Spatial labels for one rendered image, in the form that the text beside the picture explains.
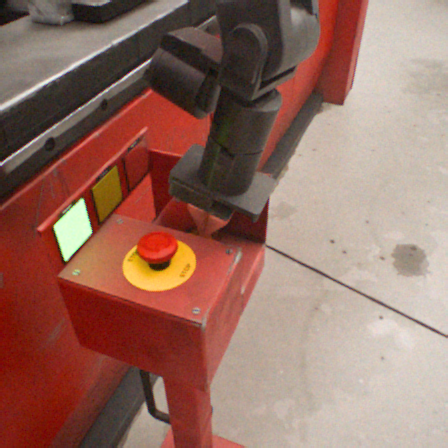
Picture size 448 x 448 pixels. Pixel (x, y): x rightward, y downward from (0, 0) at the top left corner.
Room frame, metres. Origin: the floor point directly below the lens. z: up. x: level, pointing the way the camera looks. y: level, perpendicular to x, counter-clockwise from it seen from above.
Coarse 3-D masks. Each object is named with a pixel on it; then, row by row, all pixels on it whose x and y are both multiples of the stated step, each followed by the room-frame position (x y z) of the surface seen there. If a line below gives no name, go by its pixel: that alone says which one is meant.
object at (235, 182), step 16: (208, 144) 0.38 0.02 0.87; (192, 160) 0.41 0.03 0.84; (208, 160) 0.38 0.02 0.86; (224, 160) 0.37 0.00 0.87; (240, 160) 0.37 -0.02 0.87; (256, 160) 0.38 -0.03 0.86; (176, 176) 0.38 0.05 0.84; (192, 176) 0.39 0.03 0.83; (208, 176) 0.38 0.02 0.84; (224, 176) 0.37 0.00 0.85; (240, 176) 0.37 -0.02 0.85; (256, 176) 0.41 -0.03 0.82; (208, 192) 0.37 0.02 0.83; (224, 192) 0.37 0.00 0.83; (240, 192) 0.38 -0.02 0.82; (256, 192) 0.38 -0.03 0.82; (240, 208) 0.36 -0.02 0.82; (256, 208) 0.36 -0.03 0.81
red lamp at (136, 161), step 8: (144, 144) 0.47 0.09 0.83; (136, 152) 0.45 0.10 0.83; (144, 152) 0.46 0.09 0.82; (128, 160) 0.43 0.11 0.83; (136, 160) 0.45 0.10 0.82; (144, 160) 0.46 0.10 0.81; (128, 168) 0.43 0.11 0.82; (136, 168) 0.44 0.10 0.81; (144, 168) 0.46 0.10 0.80; (128, 176) 0.43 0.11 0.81; (136, 176) 0.44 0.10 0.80
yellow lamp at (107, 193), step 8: (112, 168) 0.40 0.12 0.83; (112, 176) 0.40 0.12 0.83; (104, 184) 0.39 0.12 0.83; (112, 184) 0.40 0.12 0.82; (96, 192) 0.37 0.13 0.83; (104, 192) 0.38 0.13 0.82; (112, 192) 0.40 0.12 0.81; (120, 192) 0.41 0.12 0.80; (96, 200) 0.37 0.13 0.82; (104, 200) 0.38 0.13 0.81; (112, 200) 0.39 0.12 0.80; (120, 200) 0.41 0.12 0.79; (104, 208) 0.38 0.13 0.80; (112, 208) 0.39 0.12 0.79; (104, 216) 0.38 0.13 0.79
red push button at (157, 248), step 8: (152, 232) 0.33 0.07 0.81; (160, 232) 0.33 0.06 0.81; (144, 240) 0.32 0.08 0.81; (152, 240) 0.32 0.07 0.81; (160, 240) 0.32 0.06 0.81; (168, 240) 0.32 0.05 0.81; (136, 248) 0.31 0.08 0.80; (144, 248) 0.31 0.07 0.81; (152, 248) 0.31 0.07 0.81; (160, 248) 0.31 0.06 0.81; (168, 248) 0.31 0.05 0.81; (176, 248) 0.31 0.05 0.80; (144, 256) 0.30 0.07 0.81; (152, 256) 0.30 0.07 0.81; (160, 256) 0.30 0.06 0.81; (168, 256) 0.30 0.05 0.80; (152, 264) 0.31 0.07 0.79; (160, 264) 0.31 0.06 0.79; (168, 264) 0.31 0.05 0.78
